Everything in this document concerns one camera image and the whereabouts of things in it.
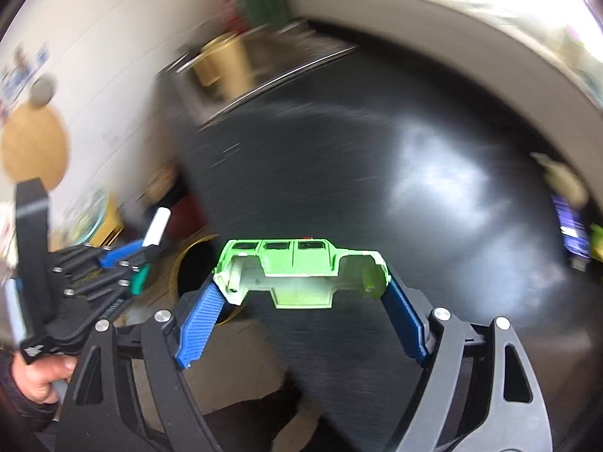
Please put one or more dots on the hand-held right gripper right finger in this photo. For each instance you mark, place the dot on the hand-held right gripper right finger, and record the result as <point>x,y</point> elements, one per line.
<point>407,320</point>

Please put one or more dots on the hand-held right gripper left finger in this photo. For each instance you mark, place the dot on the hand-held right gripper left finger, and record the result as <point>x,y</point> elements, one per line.
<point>200,325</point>

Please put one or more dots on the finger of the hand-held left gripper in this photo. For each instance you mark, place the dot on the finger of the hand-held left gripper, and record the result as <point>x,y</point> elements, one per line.
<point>106,285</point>
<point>120,254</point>

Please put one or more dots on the green and white toothbrush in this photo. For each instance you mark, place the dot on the green and white toothbrush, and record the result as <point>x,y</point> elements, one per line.
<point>158,228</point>

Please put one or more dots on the yellow rimmed waste bin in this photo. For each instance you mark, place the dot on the yellow rimmed waste bin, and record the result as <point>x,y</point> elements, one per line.
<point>195,270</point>

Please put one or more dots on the green toy car shell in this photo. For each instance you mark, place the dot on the green toy car shell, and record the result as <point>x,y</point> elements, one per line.
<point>306,259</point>

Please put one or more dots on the person's left hand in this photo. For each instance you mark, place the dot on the person's left hand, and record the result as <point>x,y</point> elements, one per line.
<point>42,379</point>

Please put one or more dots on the round wooden board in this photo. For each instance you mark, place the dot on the round wooden board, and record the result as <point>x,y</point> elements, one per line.
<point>35,146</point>

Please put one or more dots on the purple wrapper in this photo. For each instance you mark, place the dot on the purple wrapper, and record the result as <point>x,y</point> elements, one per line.
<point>572,230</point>

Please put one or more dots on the green printed carton tube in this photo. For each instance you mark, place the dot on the green printed carton tube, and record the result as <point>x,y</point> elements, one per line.
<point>597,242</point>

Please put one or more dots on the white foam bottle brush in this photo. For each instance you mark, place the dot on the white foam bottle brush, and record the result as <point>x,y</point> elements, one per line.
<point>563,179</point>

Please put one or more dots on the yellow plastic jug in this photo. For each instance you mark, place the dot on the yellow plastic jug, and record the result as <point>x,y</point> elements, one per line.
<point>226,63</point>

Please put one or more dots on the steel sink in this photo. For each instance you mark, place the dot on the steel sink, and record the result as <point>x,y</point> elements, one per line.
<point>264,75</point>

